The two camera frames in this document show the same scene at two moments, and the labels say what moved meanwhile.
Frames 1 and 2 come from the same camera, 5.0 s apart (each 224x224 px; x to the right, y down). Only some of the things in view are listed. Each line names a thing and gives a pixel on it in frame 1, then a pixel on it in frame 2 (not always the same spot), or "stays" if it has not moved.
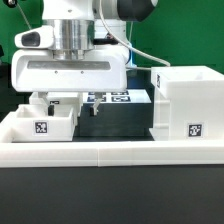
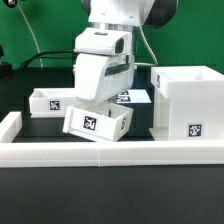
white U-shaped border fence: (116, 153) stays
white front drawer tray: (34, 124) -> (99, 120)
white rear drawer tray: (58, 98) stays
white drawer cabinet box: (188, 103) stays
